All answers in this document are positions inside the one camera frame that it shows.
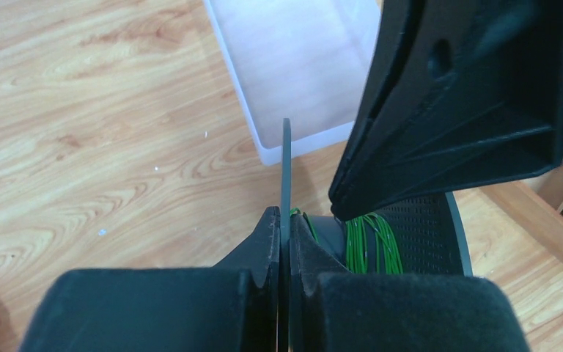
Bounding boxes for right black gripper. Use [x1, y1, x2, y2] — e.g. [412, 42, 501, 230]
[329, 1, 563, 220]

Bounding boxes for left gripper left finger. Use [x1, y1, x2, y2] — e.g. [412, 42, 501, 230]
[21, 207, 280, 351]

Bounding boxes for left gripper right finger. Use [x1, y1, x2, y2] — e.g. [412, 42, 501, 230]
[290, 216, 529, 351]

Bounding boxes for green wire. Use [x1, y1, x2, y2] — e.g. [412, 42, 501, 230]
[290, 208, 404, 276]

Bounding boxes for dark grey perforated spool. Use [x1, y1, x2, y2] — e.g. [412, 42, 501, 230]
[277, 119, 472, 351]

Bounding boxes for wooden compartment tray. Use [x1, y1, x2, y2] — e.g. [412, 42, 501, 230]
[480, 164, 563, 264]

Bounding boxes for translucent plastic tray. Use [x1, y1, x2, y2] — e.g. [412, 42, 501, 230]
[205, 1, 380, 166]

